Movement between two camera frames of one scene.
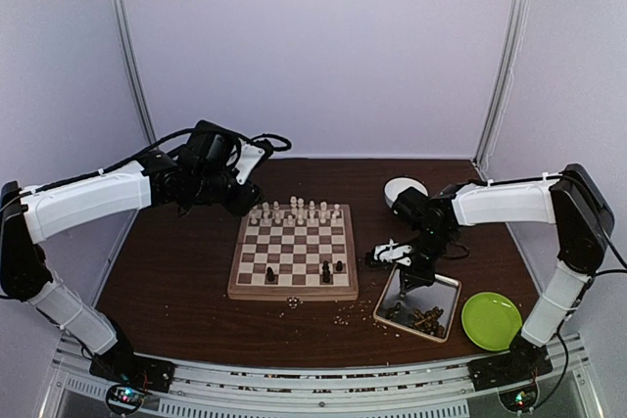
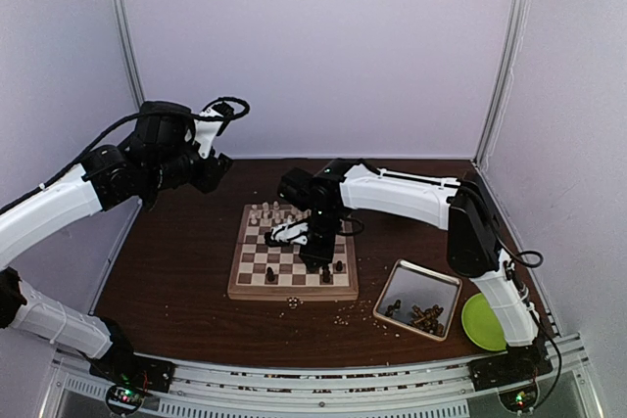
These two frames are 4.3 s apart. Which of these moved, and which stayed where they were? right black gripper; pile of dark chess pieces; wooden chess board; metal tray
Moved: right black gripper
Stayed: metal tray; wooden chess board; pile of dark chess pieces
